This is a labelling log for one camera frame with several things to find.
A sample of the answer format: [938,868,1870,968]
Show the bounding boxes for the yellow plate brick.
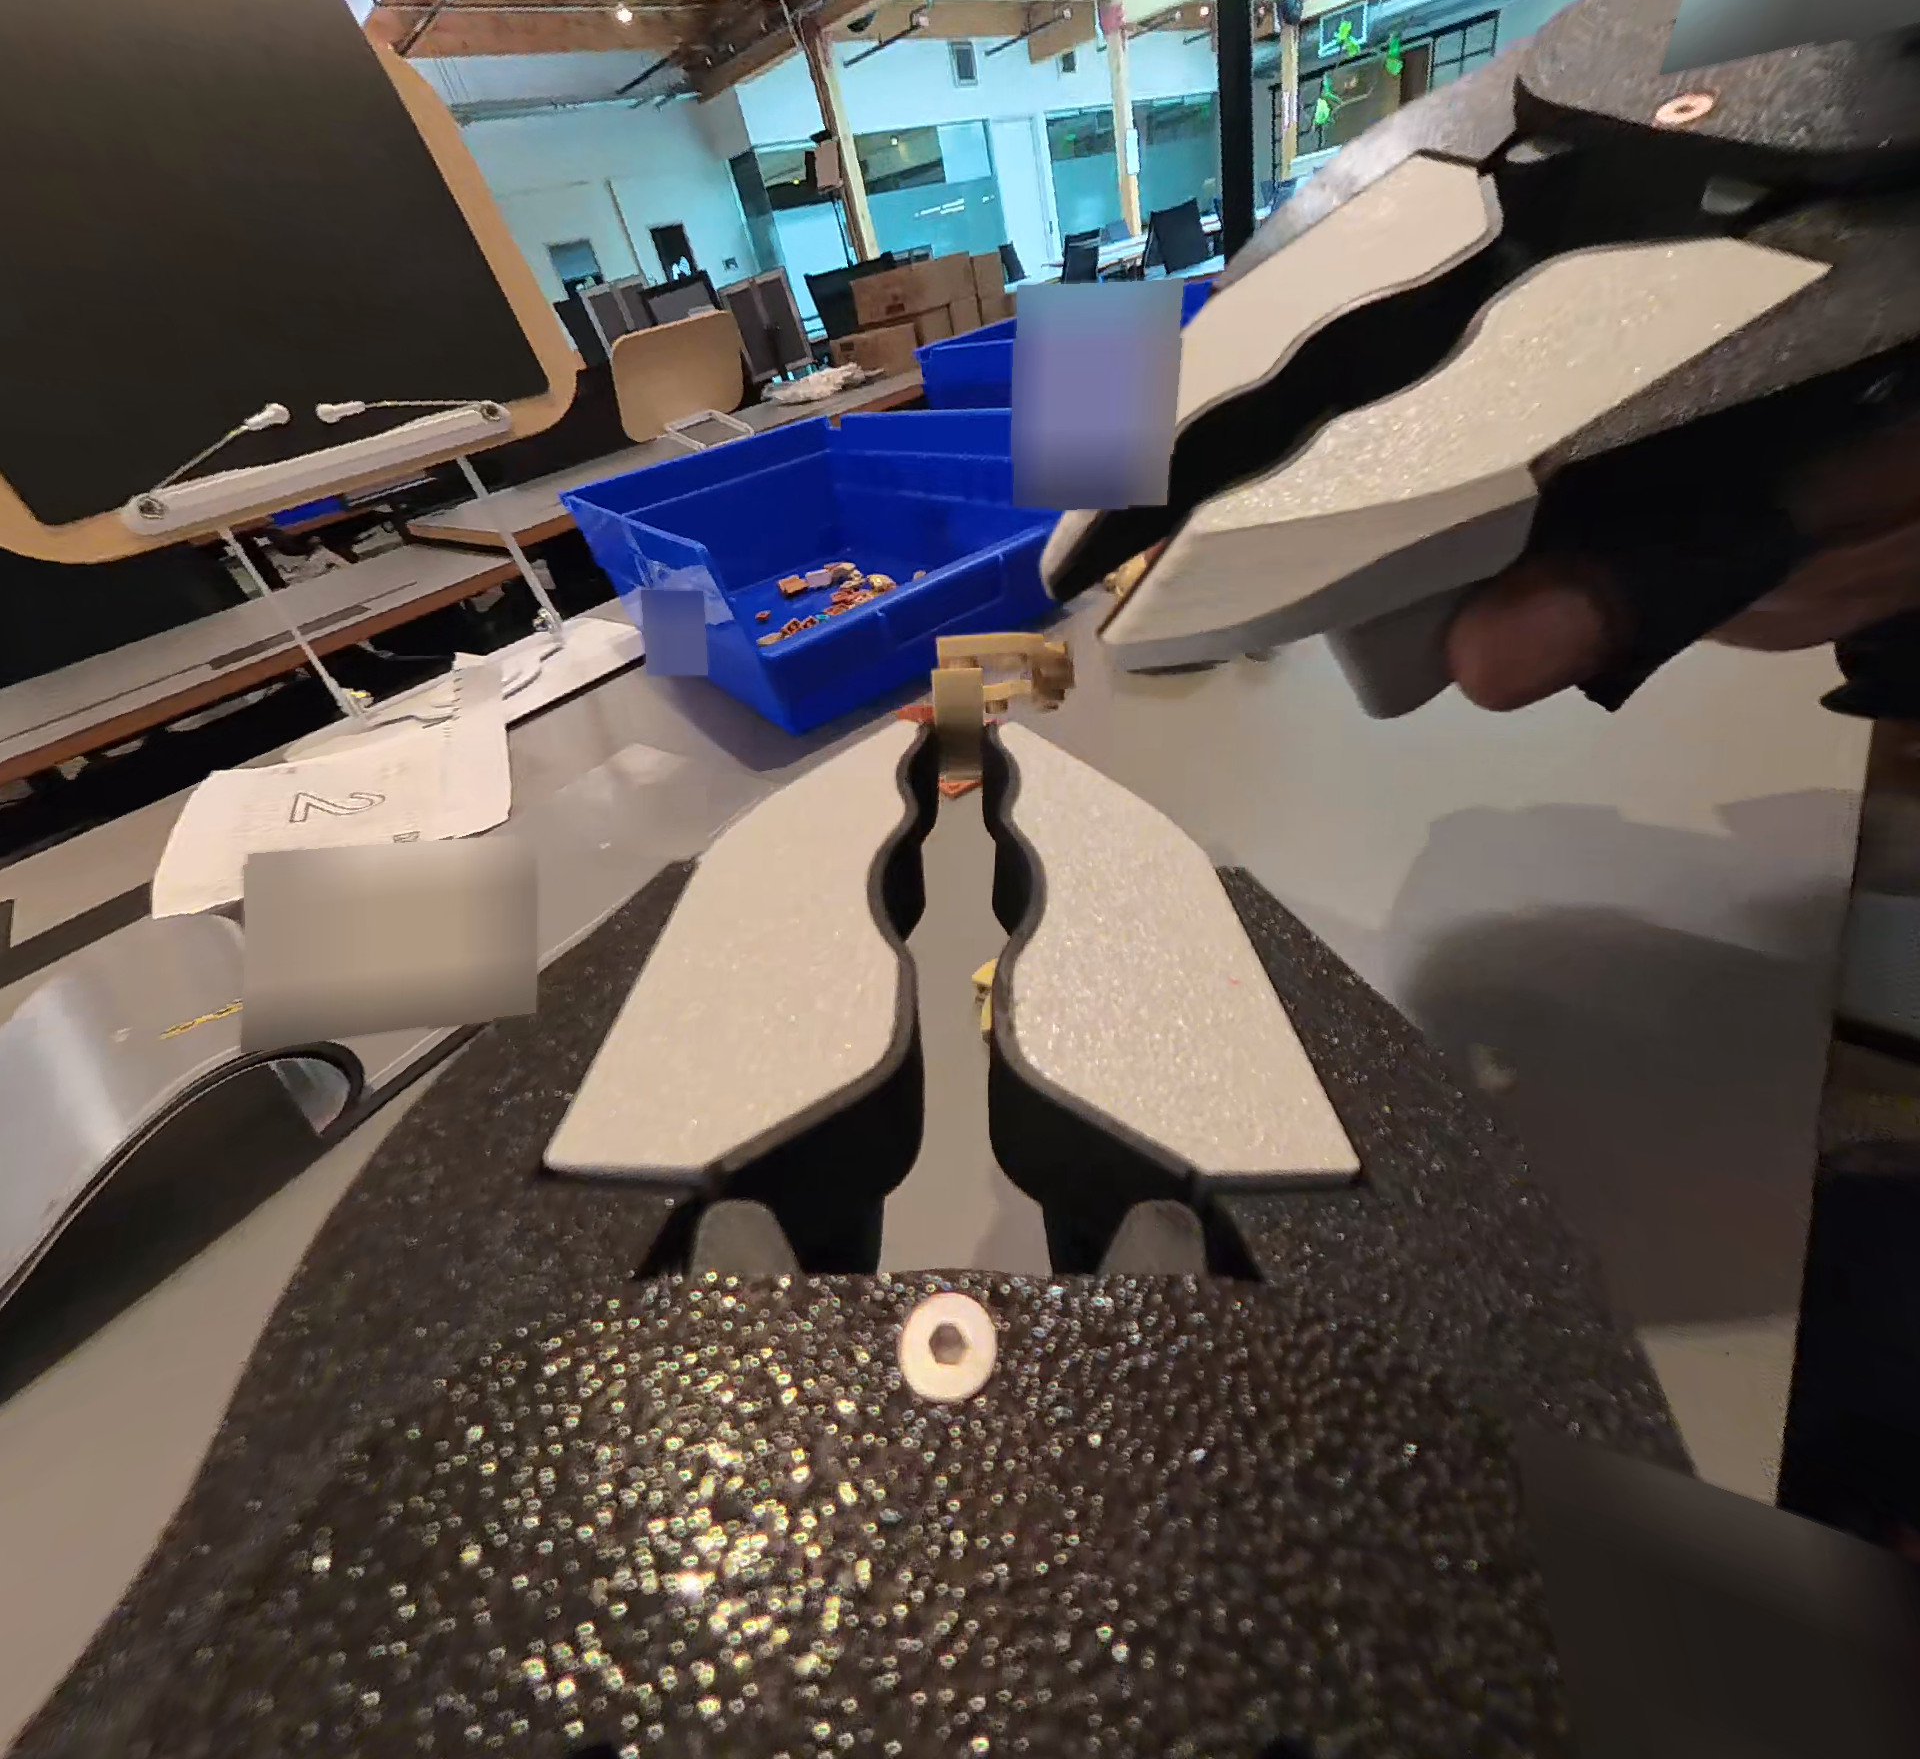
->
[929,632,1079,742]

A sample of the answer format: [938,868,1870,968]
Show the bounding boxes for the stack of cardboard boxes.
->
[846,252,1016,342]

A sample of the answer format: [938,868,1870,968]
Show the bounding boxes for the pile of small toy bricks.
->
[752,560,908,658]

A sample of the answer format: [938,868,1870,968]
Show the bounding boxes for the black steel column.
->
[1213,0,1258,268]

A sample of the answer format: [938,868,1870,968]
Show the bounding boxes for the grey instruction booklet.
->
[0,904,398,1357]

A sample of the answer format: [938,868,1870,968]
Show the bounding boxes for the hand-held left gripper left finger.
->
[545,728,929,1191]

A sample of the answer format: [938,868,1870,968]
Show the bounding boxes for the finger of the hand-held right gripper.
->
[1099,233,1836,678]
[1042,152,1507,610]

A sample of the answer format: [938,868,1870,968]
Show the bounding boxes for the white metal frame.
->
[121,392,608,718]

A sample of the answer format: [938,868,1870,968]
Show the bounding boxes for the black top wooden table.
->
[0,0,590,566]

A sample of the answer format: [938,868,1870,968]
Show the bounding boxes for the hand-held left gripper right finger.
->
[981,719,1363,1191]

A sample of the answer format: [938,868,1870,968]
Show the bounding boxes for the white printed paper sheet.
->
[151,703,526,924]

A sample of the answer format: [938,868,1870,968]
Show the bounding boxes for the long wooden desk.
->
[0,537,537,795]

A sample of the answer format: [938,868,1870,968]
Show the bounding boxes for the blue plastic bin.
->
[559,405,1070,738]
[914,278,1220,416]

